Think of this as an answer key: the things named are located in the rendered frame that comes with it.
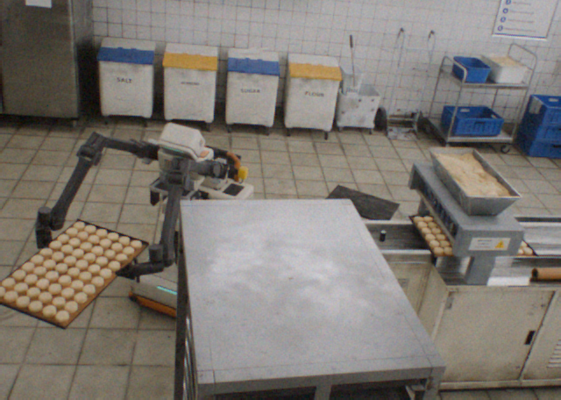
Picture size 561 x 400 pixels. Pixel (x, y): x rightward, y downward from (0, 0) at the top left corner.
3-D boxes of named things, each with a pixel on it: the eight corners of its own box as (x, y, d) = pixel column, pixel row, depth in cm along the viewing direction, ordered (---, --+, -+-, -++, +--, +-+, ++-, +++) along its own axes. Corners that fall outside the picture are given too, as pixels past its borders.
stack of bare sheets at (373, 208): (323, 203, 534) (323, 201, 533) (337, 186, 566) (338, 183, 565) (387, 225, 515) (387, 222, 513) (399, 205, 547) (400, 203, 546)
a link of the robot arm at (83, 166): (104, 154, 295) (87, 146, 298) (98, 152, 289) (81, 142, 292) (63, 232, 293) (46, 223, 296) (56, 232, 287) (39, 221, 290)
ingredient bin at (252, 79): (223, 134, 640) (227, 65, 602) (223, 112, 695) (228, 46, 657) (273, 139, 646) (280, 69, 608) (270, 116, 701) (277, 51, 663)
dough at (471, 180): (470, 160, 345) (472, 151, 342) (514, 210, 299) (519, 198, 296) (426, 159, 340) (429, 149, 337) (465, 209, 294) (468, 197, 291)
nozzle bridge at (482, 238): (450, 212, 373) (465, 163, 357) (506, 285, 312) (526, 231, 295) (401, 211, 367) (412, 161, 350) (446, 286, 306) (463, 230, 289)
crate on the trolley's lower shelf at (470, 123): (482, 122, 706) (487, 106, 696) (500, 135, 674) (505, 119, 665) (439, 121, 692) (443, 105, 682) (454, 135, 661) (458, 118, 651)
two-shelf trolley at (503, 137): (486, 133, 727) (514, 40, 671) (511, 154, 678) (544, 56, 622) (421, 132, 707) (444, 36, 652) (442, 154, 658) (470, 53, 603)
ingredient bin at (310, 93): (282, 139, 649) (290, 69, 611) (280, 116, 704) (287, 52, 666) (331, 142, 653) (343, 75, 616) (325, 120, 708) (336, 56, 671)
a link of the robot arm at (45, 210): (63, 228, 293) (50, 220, 295) (67, 208, 288) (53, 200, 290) (45, 237, 282) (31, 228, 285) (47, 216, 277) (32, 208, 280)
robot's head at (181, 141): (174, 132, 340) (166, 119, 326) (208, 140, 335) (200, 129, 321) (165, 153, 336) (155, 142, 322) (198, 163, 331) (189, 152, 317)
